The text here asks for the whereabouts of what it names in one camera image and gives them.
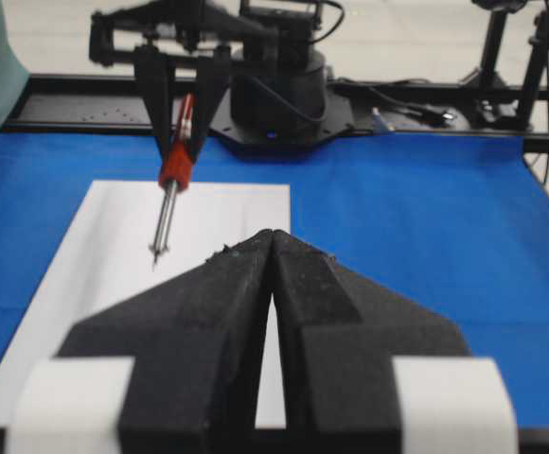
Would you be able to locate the large white foam board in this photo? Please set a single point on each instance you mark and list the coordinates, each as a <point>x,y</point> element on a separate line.
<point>104,257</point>

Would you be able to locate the black aluminium frame rail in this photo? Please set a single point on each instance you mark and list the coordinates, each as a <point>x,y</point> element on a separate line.
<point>112,105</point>

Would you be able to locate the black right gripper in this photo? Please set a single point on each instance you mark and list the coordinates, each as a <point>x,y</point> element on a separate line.
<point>188,23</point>

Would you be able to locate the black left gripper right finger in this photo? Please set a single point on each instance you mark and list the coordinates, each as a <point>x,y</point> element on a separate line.
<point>368,371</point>

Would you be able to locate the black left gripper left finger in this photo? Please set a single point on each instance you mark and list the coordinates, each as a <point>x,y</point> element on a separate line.
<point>170,370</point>

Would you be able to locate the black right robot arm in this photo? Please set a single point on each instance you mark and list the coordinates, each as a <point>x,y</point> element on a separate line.
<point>263,59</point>

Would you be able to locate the blue table cloth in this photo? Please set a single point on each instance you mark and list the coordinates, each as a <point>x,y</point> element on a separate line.
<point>456,223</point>

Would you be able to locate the red handled soldering iron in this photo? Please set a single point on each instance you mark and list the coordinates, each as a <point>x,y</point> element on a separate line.
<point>174,176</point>

